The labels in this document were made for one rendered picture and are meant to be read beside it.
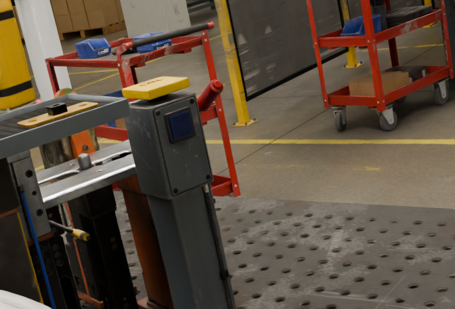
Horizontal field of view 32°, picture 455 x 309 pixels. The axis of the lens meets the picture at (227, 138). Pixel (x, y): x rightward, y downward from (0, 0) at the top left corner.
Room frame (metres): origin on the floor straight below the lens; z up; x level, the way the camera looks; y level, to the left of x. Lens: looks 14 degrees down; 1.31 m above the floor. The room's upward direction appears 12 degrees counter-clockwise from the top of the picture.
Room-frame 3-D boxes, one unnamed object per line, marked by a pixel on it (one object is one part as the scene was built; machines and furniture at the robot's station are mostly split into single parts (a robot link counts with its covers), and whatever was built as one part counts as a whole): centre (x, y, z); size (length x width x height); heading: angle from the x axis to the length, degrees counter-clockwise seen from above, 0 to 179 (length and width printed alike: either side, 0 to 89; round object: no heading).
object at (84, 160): (1.24, 0.23, 1.00); 0.02 x 0.02 x 0.04
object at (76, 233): (0.95, 0.22, 1.00); 0.12 x 0.01 x 0.01; 35
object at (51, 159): (1.42, 0.29, 0.88); 0.15 x 0.11 x 0.36; 35
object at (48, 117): (0.85, 0.17, 1.17); 0.08 x 0.04 x 0.01; 123
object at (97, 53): (3.64, 0.37, 0.49); 0.81 x 0.47 x 0.97; 35
